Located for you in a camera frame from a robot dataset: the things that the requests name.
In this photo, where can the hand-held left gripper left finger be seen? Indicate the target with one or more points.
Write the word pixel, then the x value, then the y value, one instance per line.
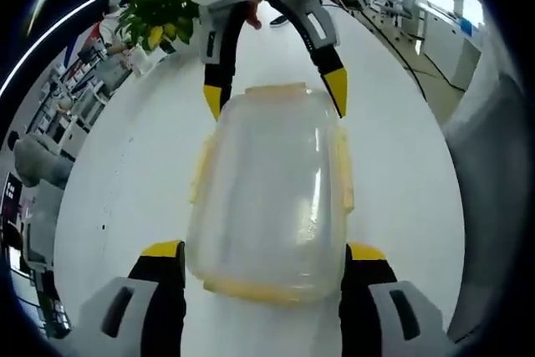
pixel 146 302

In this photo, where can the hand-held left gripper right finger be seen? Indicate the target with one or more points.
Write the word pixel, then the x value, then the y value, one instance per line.
pixel 376 302

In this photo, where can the clear plastic container yellow buckles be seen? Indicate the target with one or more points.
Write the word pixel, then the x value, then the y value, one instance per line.
pixel 267 190

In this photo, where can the person's right hand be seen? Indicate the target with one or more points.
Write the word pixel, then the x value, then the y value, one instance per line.
pixel 253 16

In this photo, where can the black flat device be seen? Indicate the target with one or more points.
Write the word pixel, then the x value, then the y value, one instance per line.
pixel 279 20

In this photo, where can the green potted plant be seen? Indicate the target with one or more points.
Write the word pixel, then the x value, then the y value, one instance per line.
pixel 159 14

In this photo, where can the small clear bottle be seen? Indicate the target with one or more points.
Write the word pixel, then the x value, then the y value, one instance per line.
pixel 140 60

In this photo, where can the long ceiling light strip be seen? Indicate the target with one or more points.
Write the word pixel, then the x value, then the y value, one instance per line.
pixel 62 18

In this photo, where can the grey mesh office chair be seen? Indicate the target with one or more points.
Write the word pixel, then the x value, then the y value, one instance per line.
pixel 493 190

